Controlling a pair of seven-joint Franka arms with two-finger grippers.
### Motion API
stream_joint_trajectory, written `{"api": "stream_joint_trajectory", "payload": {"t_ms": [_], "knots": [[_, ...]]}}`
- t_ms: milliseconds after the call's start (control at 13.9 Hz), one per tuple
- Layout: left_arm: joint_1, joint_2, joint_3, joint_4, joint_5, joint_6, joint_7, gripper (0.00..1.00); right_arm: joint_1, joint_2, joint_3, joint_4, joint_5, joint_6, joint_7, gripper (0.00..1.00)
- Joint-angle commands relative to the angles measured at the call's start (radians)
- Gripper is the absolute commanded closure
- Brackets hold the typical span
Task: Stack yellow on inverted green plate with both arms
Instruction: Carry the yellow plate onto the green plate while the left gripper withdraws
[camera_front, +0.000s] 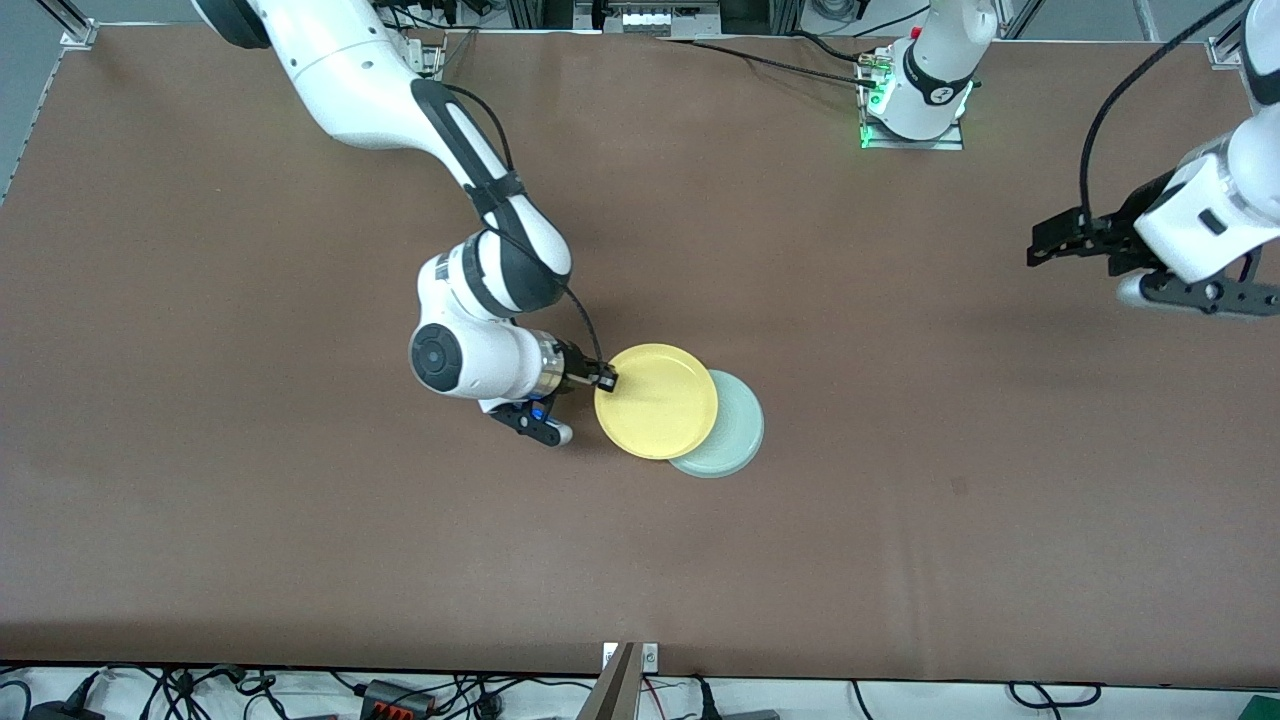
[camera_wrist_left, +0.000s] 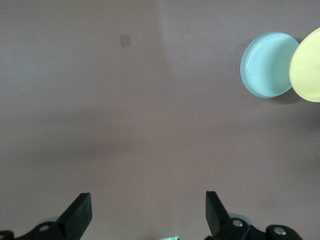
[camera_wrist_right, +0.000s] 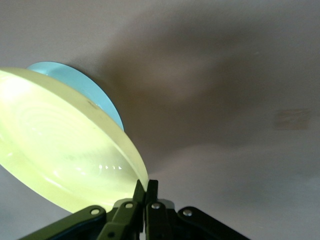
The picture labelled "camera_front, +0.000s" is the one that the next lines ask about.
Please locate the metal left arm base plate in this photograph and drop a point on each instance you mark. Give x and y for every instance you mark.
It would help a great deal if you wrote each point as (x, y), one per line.
(910, 145)

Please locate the black power adapter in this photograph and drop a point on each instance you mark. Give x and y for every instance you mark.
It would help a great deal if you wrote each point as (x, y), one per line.
(60, 712)

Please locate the white metal bracket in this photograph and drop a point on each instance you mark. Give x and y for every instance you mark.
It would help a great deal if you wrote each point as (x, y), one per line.
(609, 655)
(650, 656)

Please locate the grey camera stand post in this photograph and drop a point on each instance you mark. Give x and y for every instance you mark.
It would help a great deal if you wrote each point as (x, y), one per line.
(612, 695)

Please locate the aluminium frame corner profile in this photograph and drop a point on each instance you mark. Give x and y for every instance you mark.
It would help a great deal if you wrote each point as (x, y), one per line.
(78, 35)
(1222, 52)

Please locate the pale green round plate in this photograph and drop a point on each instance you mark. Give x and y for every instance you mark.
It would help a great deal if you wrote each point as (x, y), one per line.
(740, 430)

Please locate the yellow round plate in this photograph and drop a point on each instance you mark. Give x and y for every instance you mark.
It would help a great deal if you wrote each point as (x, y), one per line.
(655, 400)

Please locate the green flat object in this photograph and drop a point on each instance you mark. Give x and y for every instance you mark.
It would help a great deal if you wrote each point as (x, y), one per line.
(1262, 710)

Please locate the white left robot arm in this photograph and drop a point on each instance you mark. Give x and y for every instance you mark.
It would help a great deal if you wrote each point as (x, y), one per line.
(1200, 220)

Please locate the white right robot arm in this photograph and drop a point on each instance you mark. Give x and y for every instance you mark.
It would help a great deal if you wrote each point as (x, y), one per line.
(350, 70)

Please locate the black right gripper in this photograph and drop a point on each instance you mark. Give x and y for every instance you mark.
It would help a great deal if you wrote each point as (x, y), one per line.
(578, 367)

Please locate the black orange power strip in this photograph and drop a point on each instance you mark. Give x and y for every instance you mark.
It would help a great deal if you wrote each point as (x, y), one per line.
(395, 700)

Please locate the grey connector box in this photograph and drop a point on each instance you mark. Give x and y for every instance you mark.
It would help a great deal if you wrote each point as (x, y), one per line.
(650, 20)

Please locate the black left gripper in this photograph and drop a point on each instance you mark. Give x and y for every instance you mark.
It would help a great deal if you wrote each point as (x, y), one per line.
(1112, 240)

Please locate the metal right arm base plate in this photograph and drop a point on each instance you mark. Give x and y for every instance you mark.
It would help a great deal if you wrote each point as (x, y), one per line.
(428, 60)

